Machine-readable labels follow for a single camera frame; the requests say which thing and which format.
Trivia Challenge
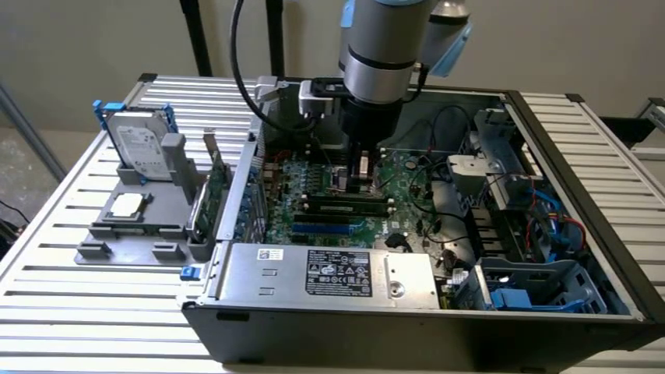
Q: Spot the red wire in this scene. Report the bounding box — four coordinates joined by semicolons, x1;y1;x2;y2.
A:
522;216;587;258

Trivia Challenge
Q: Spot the grey parts rack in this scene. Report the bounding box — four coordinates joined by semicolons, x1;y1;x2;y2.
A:
74;133;214;266

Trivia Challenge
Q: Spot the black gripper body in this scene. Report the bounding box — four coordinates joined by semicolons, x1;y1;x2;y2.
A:
341;97;402;153

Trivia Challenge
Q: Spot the green motherboard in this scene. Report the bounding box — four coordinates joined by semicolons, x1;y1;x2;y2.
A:
257;146;442;252

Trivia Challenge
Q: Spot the silver CPU chip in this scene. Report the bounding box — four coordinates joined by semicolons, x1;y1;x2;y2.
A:
109;192;144;217

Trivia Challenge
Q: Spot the blue wire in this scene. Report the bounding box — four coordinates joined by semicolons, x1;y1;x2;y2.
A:
518;185;563;235

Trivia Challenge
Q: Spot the black RAM slot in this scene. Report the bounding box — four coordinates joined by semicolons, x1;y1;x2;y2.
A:
301;192;392;206

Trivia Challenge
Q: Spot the silver power supply unit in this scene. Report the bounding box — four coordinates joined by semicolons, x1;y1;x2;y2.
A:
213;243;441;310

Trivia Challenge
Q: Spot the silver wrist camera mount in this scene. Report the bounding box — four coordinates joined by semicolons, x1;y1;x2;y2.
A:
297;77;346;118

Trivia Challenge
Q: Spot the installed black RAM stick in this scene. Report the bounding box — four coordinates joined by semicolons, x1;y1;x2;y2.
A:
302;202;392;217

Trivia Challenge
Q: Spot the hard disk in blue bracket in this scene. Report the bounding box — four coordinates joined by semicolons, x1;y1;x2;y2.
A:
92;100;180;183

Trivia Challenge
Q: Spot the metal disk bay cage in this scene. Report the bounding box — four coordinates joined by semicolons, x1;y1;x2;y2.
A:
446;108;545;211

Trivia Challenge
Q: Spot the green graphics card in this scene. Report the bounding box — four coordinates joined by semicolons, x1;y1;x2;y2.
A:
188;128;233;241

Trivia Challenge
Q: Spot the black tripod stand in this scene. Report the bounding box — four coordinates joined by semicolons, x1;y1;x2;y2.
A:
178;0;214;77

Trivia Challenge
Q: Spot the blue plastic drive bay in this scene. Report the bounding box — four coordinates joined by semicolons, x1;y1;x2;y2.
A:
451;256;609;315

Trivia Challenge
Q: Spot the CPU socket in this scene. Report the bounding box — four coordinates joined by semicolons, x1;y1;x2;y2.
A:
324;164;385;194

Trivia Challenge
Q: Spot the blue expansion slot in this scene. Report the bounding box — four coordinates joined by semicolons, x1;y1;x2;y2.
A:
290;221;354;237

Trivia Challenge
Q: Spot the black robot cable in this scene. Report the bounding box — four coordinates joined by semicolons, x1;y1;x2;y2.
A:
229;0;318;132

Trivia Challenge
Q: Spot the black open PC case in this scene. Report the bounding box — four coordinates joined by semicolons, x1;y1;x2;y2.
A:
181;76;665;365

